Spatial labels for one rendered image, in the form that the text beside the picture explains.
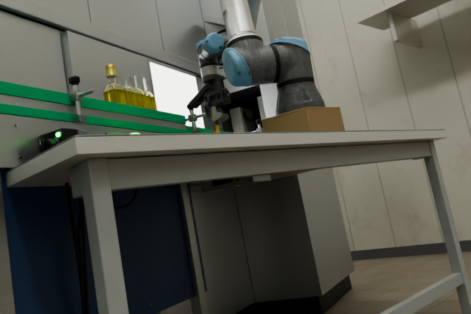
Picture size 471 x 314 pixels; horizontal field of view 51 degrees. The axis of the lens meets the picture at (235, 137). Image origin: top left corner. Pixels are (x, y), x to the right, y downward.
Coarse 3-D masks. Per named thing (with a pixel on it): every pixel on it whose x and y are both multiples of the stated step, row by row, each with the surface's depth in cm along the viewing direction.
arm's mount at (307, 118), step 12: (312, 108) 138; (324, 108) 142; (336, 108) 147; (264, 120) 147; (276, 120) 144; (288, 120) 141; (300, 120) 138; (312, 120) 137; (324, 120) 141; (336, 120) 146
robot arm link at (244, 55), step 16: (224, 0) 150; (240, 0) 149; (224, 16) 150; (240, 16) 147; (240, 32) 146; (240, 48) 143; (256, 48) 143; (224, 64) 148; (240, 64) 140; (256, 64) 141; (272, 64) 143; (240, 80) 142; (256, 80) 144; (272, 80) 146
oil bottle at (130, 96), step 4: (124, 88) 174; (128, 88) 175; (132, 88) 177; (128, 92) 174; (132, 92) 176; (128, 96) 173; (132, 96) 176; (128, 100) 173; (132, 100) 175; (136, 100) 177; (128, 104) 173; (132, 104) 174; (136, 104) 176
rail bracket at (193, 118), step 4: (188, 104) 185; (192, 104) 185; (188, 108) 186; (192, 108) 186; (192, 112) 185; (188, 116) 185; (192, 116) 184; (196, 116) 184; (200, 116) 184; (188, 120) 186; (192, 120) 184; (196, 120) 185; (192, 124) 185; (196, 128) 185; (192, 132) 184; (196, 132) 183
